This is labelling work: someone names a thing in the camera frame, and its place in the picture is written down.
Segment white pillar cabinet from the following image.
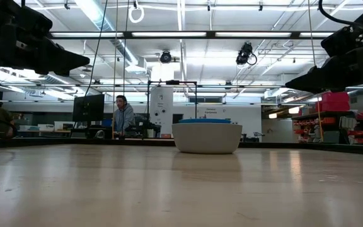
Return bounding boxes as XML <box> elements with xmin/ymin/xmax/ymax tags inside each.
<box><xmin>149</xmin><ymin>86</ymin><xmax>175</xmax><ymax>136</ymax></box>

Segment yellow hanging cable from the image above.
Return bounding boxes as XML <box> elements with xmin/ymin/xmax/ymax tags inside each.
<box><xmin>306</xmin><ymin>0</ymin><xmax>325</xmax><ymax>143</ymax></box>

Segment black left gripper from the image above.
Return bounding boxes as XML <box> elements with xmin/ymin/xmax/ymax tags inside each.
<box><xmin>0</xmin><ymin>0</ymin><xmax>91</xmax><ymax>78</ymax></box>

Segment white hanging ring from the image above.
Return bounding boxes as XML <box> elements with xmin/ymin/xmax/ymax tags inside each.
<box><xmin>128</xmin><ymin>4</ymin><xmax>146</xmax><ymax>25</ymax></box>

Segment black overhead camera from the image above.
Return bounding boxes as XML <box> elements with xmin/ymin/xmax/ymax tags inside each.
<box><xmin>235</xmin><ymin>41</ymin><xmax>258</xmax><ymax>67</ymax></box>

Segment black computer monitor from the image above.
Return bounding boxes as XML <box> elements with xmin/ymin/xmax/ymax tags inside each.
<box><xmin>71</xmin><ymin>93</ymin><xmax>106</xmax><ymax>127</ymax></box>

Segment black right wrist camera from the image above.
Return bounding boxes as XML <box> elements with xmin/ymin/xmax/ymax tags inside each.
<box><xmin>320</xmin><ymin>24</ymin><xmax>363</xmax><ymax>58</ymax></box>

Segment dark shelf rack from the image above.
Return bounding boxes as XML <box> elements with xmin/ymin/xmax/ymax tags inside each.
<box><xmin>291</xmin><ymin>110</ymin><xmax>363</xmax><ymax>146</ymax></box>

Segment red storage bins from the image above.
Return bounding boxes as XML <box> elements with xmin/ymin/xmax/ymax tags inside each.
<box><xmin>315</xmin><ymin>91</ymin><xmax>351</xmax><ymax>113</ymax></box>

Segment thin hanging cable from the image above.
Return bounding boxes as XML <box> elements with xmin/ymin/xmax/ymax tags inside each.
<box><xmin>122</xmin><ymin>0</ymin><xmax>130</xmax><ymax>127</ymax></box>
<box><xmin>111</xmin><ymin>0</ymin><xmax>120</xmax><ymax>141</ymax></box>

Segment round black ceiling device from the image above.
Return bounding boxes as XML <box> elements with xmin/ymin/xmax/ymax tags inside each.
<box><xmin>159</xmin><ymin>50</ymin><xmax>173</xmax><ymax>64</ymax></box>

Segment blue plastic bowl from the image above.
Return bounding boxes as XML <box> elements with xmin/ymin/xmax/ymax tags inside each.
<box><xmin>178</xmin><ymin>118</ymin><xmax>233</xmax><ymax>125</ymax></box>

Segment black metal frame stand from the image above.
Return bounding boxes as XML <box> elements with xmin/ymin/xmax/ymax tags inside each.
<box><xmin>141</xmin><ymin>79</ymin><xmax>199</xmax><ymax>140</ymax></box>

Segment white plastic bowl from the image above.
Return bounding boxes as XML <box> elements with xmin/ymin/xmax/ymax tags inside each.
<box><xmin>171</xmin><ymin>122</ymin><xmax>243</xmax><ymax>155</ymax></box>

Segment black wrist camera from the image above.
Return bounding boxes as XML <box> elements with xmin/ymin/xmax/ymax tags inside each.
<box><xmin>17</xmin><ymin>5</ymin><xmax>54</xmax><ymax>36</ymax></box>
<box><xmin>320</xmin><ymin>24</ymin><xmax>363</xmax><ymax>58</ymax></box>

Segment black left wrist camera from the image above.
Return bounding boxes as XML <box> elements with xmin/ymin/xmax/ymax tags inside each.
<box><xmin>17</xmin><ymin>5</ymin><xmax>54</xmax><ymax>36</ymax></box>

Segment black hanging cable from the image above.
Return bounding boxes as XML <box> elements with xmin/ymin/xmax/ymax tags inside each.
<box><xmin>83</xmin><ymin>0</ymin><xmax>110</xmax><ymax>97</ymax></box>

